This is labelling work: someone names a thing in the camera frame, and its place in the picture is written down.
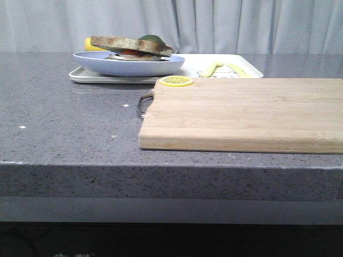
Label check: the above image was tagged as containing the bread slice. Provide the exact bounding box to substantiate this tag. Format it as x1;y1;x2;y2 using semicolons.
90;36;173;57
105;54;166;62

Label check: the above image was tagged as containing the toy fried egg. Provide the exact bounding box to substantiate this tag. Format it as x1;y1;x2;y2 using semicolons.
113;49;143;56

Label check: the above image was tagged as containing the light blue round plate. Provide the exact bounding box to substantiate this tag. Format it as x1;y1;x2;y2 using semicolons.
73;51;185;77

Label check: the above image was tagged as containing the white rectangular tray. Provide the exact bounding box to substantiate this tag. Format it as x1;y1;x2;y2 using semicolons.
69;54;263;84

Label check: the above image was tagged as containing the yellow lemon slice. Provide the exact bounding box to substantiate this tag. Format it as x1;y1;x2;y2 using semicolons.
159;75;193;87

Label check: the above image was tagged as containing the yellow plastic fork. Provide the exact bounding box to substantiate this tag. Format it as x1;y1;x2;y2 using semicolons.
199;61;223;78

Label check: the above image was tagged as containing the yellow plastic knife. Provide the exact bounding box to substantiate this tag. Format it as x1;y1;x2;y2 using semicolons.
227;64;251;78

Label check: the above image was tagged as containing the green lime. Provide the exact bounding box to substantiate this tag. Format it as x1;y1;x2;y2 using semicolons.
138;34;166;46

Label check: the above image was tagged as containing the grey curtain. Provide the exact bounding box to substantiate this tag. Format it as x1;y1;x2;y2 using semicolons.
1;1;342;54

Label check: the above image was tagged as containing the wooden cutting board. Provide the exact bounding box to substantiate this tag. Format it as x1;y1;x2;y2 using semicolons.
138;78;342;154

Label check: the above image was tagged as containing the front yellow lemon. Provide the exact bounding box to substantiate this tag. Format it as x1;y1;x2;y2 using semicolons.
84;37;106;51

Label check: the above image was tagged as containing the metal cutting board handle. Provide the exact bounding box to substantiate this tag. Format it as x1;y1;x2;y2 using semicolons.
136;89;154;119

